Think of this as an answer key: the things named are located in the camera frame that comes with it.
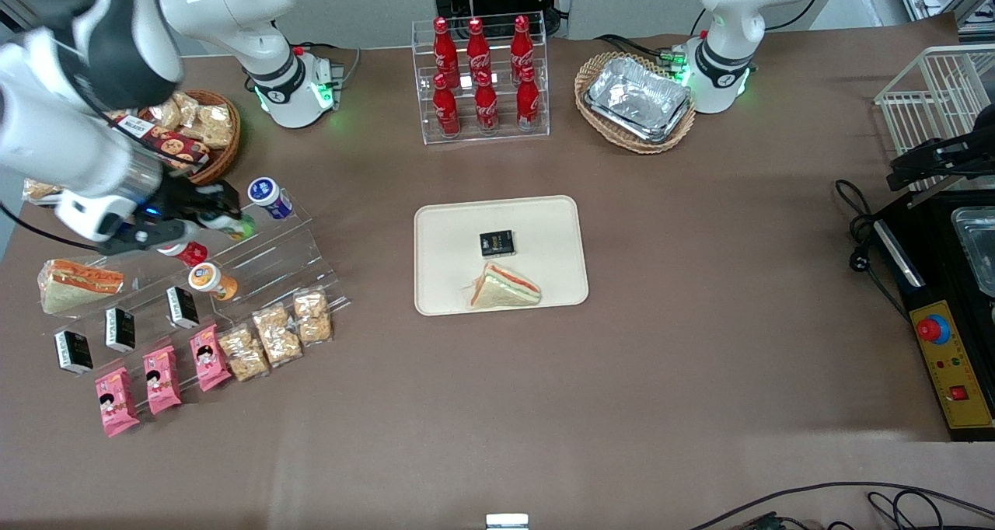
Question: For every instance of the green gum bottle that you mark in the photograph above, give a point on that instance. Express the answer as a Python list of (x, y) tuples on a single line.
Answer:
[(241, 228)]

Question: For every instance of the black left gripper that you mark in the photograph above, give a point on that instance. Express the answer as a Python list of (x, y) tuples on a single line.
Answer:
[(926, 159)]

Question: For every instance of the clear acrylic bottle rack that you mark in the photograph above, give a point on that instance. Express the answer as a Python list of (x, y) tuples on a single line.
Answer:
[(536, 64)]

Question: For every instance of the wicker basket with snacks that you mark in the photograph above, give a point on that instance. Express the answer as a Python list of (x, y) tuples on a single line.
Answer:
[(221, 153)]

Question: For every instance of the red cola bottle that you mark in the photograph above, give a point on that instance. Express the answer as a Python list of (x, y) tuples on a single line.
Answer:
[(528, 102), (444, 44), (487, 106), (446, 110), (477, 47), (521, 44)]

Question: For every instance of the rectangular steel tray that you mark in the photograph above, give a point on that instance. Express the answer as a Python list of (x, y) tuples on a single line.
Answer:
[(978, 250)]

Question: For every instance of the dark cookie box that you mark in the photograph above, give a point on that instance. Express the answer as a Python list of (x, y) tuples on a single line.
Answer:
[(167, 143)]

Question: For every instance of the clear nut snack packet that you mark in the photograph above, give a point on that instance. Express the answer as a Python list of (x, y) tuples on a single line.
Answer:
[(277, 336), (243, 353), (313, 317)]

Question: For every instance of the clear biscuit bag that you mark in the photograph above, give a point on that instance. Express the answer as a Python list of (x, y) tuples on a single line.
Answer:
[(165, 113), (39, 190), (208, 122)]

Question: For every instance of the small white device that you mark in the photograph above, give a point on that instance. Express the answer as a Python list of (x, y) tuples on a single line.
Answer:
[(507, 521)]

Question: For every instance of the red emergency stop button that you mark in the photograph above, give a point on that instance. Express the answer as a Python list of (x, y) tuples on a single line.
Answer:
[(929, 329)]

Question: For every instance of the stacked aluminium foil containers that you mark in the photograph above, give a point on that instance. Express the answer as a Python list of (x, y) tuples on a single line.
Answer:
[(637, 99)]

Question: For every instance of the orange gum bottle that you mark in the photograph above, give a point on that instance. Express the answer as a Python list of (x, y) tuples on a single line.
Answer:
[(208, 279)]

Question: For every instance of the clear acrylic tiered stand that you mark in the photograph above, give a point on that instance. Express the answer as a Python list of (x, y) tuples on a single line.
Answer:
[(272, 258)]

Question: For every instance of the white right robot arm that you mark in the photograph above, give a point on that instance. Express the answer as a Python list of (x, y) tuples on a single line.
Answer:
[(70, 126)]

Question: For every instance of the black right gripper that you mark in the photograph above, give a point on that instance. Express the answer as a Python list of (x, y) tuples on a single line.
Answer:
[(180, 200)]

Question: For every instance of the red gum bottle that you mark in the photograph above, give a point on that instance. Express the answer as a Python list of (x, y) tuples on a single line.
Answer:
[(188, 253)]

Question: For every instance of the pink snack packet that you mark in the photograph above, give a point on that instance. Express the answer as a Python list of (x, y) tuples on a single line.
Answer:
[(116, 402), (162, 380), (210, 357)]

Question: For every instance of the cream plastic serving tray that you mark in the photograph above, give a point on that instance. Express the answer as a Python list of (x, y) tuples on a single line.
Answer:
[(451, 266)]

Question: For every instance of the wicker basket with foil containers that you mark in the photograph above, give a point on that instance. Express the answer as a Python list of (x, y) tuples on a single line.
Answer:
[(598, 126)]

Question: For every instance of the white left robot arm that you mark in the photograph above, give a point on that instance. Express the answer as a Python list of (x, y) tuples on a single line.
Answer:
[(727, 40)]

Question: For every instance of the brown tablecloth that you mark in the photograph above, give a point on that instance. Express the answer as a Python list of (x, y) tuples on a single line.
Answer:
[(699, 320)]

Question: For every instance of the blue gum bottle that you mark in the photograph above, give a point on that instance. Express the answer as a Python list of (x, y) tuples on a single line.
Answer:
[(268, 196)]

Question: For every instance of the black heating appliance yellow panel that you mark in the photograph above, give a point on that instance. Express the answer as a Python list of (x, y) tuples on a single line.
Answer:
[(933, 281)]

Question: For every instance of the small black box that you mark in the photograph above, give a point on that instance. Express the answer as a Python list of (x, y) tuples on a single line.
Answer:
[(497, 243), (120, 329), (74, 351), (183, 307)]

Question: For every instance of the wrapped triangle sandwich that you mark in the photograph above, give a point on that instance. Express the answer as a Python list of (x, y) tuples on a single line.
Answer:
[(505, 287), (78, 285)]

